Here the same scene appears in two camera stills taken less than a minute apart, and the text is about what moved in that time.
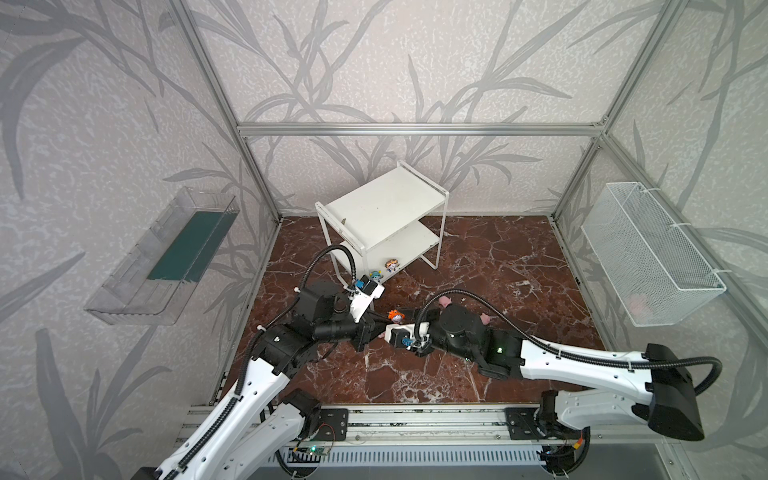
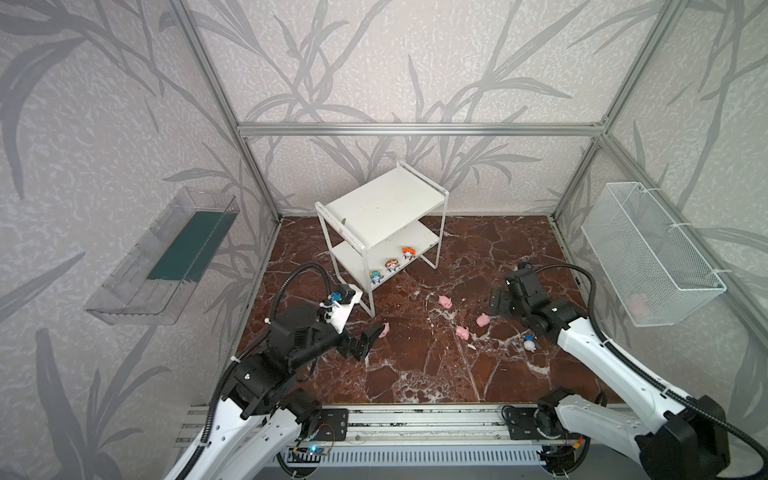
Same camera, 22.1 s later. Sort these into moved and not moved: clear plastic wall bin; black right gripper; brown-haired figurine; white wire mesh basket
Moved: black right gripper
Not moved: white wire mesh basket; clear plastic wall bin; brown-haired figurine
